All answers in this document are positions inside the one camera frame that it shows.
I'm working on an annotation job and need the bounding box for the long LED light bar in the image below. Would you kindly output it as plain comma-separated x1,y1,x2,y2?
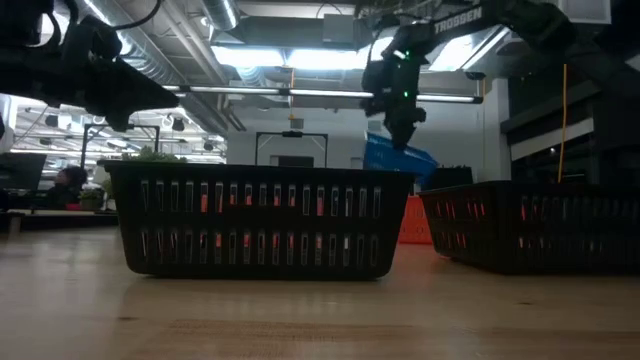
161,84,485,105

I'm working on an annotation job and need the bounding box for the green artificial succulent plant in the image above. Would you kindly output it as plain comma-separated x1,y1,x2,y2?
121,146,188,164

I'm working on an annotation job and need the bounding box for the black slotted plastic basket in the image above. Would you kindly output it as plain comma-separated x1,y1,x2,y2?
418,180,640,276
96,159,417,281

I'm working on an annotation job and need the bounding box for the orange plastic basket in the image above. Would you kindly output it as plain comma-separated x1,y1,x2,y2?
397,193,434,246

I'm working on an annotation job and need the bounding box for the small potted green plant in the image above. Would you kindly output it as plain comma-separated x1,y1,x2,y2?
78,188,105,212

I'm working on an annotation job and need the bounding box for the black metal stand frame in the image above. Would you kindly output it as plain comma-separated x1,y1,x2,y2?
254,130,330,169

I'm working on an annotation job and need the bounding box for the small black plastic basket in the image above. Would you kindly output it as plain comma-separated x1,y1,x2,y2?
423,166,475,192

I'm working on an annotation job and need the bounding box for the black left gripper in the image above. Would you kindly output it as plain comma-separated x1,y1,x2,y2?
59,13,180,133

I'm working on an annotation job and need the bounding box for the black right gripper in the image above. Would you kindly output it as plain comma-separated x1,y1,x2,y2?
360,23,429,152

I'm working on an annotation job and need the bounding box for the dark shelf unit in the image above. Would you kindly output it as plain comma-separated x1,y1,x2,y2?
499,59,640,187

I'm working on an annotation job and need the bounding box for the black computer monitor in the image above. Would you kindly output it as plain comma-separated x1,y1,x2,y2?
0,152,48,192

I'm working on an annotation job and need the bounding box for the blue plastic packet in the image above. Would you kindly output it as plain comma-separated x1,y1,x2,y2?
363,131,440,187

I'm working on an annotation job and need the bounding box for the person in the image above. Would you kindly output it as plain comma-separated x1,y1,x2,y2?
43,165,89,211

